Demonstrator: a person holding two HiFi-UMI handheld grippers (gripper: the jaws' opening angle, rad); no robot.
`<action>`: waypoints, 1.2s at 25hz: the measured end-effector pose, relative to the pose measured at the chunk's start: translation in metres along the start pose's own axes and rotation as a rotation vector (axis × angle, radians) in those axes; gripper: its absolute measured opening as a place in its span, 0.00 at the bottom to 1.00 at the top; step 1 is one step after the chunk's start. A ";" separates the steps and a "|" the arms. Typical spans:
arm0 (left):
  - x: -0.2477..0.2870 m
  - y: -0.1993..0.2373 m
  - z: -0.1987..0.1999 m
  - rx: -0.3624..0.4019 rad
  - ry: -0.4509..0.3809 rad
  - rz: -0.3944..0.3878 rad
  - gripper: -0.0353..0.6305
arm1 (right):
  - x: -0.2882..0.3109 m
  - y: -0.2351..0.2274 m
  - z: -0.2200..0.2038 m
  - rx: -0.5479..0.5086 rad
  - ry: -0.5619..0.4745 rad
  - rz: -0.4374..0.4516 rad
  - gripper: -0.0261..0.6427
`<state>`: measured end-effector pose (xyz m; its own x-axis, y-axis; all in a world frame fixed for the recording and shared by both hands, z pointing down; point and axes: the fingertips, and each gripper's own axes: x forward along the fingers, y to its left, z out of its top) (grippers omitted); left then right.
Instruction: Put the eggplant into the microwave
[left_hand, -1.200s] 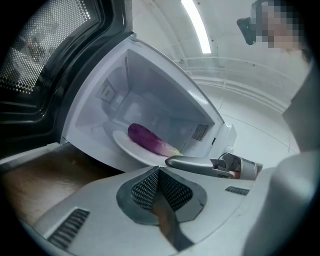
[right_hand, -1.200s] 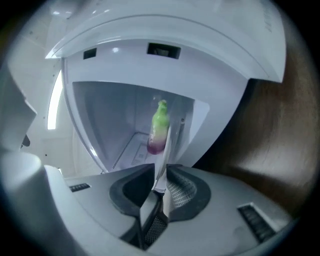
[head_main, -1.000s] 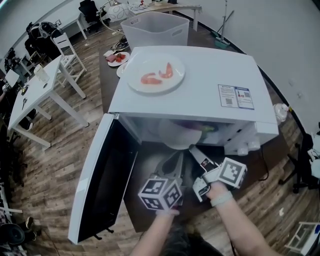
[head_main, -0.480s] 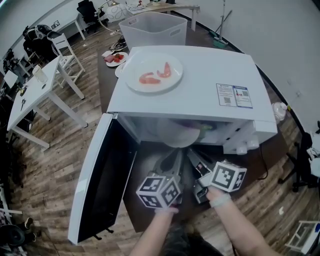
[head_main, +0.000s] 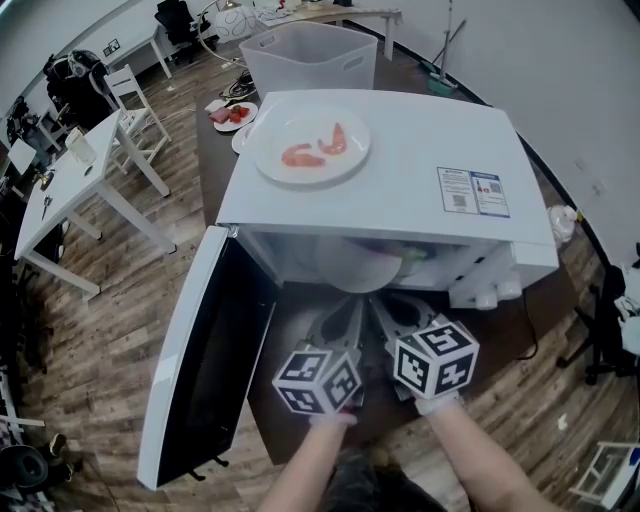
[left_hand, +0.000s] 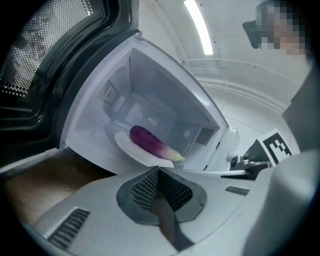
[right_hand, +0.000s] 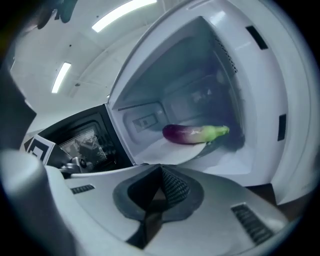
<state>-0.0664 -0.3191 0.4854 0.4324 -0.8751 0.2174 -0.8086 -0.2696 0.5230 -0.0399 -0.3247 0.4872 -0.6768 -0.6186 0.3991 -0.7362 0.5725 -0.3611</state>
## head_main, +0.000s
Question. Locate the white garment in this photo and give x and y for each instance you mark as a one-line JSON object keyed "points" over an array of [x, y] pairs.
{"points": [[630, 307]]}

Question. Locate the dark brown table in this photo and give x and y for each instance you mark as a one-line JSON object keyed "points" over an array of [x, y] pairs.
{"points": [[500, 330]]}

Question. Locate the small white plate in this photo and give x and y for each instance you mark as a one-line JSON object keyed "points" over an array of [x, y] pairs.
{"points": [[240, 140]]}

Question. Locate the light wooden desk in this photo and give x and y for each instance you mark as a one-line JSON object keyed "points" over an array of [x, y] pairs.
{"points": [[330, 12]]}

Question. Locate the white shrimp plate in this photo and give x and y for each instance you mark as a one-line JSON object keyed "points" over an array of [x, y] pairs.
{"points": [[310, 172]]}

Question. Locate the pink shrimp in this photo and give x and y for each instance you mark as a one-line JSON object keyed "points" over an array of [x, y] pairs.
{"points": [[300, 156], [334, 140]]}

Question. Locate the white desk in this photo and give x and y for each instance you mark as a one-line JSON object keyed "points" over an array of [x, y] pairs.
{"points": [[75, 185], [140, 47]]}

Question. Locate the person's right forearm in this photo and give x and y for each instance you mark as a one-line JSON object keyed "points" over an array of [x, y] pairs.
{"points": [[480, 460]]}

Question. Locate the person's left forearm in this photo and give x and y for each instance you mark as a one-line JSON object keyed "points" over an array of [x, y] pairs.
{"points": [[310, 465]]}

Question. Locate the black wall socket panel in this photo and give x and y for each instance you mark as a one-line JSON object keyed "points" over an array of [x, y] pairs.
{"points": [[111, 47]]}

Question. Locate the black office chair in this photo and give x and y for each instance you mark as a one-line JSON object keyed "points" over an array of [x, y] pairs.
{"points": [[177, 22], [610, 325]]}

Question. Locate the white plate red food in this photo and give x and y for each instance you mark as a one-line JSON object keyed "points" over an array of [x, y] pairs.
{"points": [[232, 116]]}

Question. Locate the person's dark clothing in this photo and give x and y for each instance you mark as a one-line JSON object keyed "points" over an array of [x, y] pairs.
{"points": [[420, 495]]}

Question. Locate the translucent plastic bin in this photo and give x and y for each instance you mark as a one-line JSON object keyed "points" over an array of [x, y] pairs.
{"points": [[310, 60]]}

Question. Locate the white paper scrap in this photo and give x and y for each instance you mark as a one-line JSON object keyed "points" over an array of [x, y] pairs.
{"points": [[562, 422]]}

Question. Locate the white wooden chair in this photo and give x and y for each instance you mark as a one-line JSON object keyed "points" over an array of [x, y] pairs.
{"points": [[132, 110]]}

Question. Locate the scissors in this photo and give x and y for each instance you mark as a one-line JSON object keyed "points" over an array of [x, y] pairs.
{"points": [[46, 206]]}

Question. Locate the arc floor lamp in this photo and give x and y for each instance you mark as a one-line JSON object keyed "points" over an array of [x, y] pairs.
{"points": [[235, 25]]}

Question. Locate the white rack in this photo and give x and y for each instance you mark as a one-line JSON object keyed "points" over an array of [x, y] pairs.
{"points": [[607, 475]]}

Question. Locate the black grey backpack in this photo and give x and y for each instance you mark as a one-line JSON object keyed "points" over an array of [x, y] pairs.
{"points": [[75, 85]]}

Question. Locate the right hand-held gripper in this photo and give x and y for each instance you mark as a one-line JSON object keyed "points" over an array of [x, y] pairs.
{"points": [[435, 360]]}

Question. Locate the plain white plate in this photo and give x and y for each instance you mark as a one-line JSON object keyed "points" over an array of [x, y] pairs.
{"points": [[350, 270]]}

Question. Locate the white microwave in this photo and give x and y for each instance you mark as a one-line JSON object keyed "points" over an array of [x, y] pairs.
{"points": [[390, 165]]}

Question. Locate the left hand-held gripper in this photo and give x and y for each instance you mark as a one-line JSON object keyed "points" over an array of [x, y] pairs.
{"points": [[315, 382]]}

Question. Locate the clear water bottle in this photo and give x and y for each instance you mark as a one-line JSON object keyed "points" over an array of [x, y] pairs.
{"points": [[562, 222]]}

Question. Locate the black round seat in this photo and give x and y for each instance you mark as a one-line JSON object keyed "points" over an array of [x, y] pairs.
{"points": [[22, 467]]}

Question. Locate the translucent cup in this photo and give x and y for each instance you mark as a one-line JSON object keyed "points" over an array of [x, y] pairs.
{"points": [[81, 147]]}

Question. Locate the green mop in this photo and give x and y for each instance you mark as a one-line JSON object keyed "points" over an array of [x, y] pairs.
{"points": [[442, 82]]}

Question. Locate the purple eggplant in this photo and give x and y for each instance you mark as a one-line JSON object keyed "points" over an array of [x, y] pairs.
{"points": [[400, 250]]}

